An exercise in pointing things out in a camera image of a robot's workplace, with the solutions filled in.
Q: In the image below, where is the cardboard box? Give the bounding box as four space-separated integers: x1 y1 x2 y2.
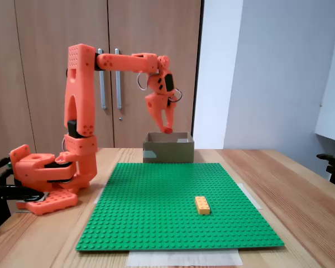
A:
142 131 195 164

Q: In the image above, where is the yellow lego block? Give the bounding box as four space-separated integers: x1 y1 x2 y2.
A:
194 196 212 216

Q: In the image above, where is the green lego baseplate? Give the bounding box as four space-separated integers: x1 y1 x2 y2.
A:
75 162 285 252

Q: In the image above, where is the translucent masking tape strip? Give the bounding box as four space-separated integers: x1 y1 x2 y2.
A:
127 249 243 267
241 183 262 210
93 183 108 204

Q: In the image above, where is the brown wooden cabinet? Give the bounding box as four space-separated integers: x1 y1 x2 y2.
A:
0 0 204 150

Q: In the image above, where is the white panel furniture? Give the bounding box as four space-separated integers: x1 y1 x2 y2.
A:
314 0 335 143

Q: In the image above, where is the black table clamp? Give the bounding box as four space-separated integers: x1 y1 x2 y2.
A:
0 185 45 232

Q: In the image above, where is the gripper motor cable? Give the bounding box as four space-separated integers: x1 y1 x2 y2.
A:
136 71 183 104

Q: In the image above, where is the silver cabinet handle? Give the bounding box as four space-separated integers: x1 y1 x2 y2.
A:
114 48 123 110
97 48 107 110

